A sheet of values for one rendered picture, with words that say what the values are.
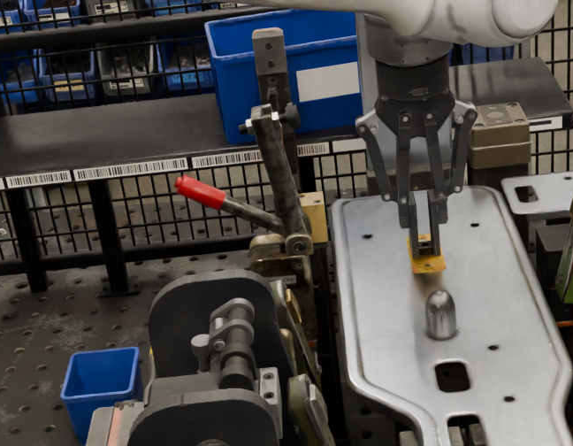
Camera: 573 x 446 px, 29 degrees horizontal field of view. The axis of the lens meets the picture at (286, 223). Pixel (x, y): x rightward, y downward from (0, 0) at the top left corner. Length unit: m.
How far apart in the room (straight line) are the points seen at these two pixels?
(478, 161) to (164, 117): 0.49
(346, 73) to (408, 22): 0.60
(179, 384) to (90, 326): 0.97
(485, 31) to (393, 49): 0.21
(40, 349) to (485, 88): 0.80
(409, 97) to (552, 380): 0.31
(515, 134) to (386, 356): 0.45
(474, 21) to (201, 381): 0.36
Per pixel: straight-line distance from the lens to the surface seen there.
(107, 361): 1.61
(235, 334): 0.87
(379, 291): 1.24
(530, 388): 1.09
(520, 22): 0.93
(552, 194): 1.43
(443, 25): 0.95
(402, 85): 1.14
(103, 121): 1.72
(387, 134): 1.49
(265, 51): 1.46
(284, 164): 1.18
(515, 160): 1.50
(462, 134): 1.20
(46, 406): 1.68
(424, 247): 1.26
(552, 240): 1.37
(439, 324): 1.15
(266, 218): 1.22
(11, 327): 1.88
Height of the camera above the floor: 1.67
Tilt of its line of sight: 28 degrees down
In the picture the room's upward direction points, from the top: 7 degrees counter-clockwise
